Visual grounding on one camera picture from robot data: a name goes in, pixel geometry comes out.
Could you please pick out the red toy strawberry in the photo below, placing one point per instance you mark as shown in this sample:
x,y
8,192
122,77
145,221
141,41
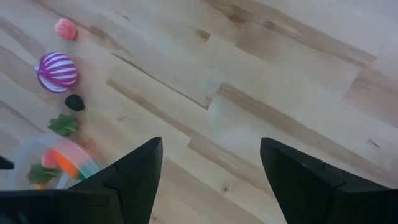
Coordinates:
x,y
43,173
64,125

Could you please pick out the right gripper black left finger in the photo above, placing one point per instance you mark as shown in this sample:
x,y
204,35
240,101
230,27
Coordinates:
x,y
124,193

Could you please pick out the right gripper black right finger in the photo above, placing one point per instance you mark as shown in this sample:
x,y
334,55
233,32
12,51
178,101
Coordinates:
x,y
311,186

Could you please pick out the small pink toy fruit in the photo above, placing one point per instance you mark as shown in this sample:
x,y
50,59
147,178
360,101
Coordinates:
x,y
66,29

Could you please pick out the small black toy berry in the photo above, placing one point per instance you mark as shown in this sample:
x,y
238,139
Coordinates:
x,y
74,103

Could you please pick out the orange toy carrot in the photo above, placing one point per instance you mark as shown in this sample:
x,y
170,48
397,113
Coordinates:
x,y
65,165

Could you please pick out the clear plastic tupperware container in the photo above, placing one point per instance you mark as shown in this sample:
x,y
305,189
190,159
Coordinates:
x,y
21,158

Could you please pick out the purple white striped toy ball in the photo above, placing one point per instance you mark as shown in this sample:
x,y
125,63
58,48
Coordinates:
x,y
57,72

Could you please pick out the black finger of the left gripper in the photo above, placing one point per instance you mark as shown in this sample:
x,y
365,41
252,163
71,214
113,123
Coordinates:
x,y
5,163

